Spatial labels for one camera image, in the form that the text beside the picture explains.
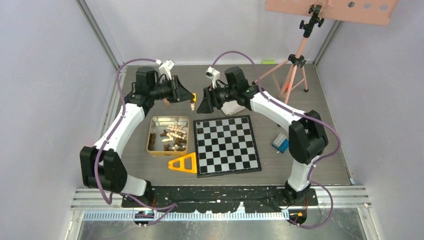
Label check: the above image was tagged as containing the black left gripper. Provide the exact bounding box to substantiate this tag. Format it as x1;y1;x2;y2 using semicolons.
150;76;195;104

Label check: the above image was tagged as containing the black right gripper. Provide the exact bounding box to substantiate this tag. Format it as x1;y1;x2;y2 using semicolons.
196;82;237;115

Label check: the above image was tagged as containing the black white folding chessboard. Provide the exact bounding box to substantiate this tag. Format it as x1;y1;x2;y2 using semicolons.
193;115;262;178

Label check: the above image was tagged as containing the gold tin box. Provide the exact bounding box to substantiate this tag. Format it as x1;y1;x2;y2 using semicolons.
146;116;190;157

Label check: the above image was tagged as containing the tin lid with bears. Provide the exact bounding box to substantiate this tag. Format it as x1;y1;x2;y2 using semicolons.
221;100;246;116

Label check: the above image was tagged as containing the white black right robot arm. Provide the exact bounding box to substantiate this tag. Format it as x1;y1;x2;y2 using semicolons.
196;66;329;205

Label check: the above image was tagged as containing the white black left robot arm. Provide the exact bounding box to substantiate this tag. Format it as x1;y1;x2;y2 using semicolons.
79;66;195;207

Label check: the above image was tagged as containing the small wooden block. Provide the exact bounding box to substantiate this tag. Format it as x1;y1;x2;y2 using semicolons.
162;99;172;106

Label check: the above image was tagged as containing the small green block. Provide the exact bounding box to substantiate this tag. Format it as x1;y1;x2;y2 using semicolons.
261;60;276;65

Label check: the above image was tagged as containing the blue white lego block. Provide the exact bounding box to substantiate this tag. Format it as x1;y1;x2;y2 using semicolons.
271;133;289;154

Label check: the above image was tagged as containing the pink tripod music stand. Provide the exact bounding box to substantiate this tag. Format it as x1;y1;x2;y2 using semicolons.
254;0;398;103

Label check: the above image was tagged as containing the yellow triangular toy frame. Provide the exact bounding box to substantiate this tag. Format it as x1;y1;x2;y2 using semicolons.
168;152;198;174

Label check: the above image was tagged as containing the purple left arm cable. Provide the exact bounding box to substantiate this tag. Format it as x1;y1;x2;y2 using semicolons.
93;58;180;228

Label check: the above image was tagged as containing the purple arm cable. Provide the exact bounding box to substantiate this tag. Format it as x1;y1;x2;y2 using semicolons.
210;50;342;230
93;58;180;228

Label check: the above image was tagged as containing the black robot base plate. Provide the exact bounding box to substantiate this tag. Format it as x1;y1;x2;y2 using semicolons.
121;185;318;214

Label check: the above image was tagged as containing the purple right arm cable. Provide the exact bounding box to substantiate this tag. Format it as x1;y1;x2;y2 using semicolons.
210;50;342;230

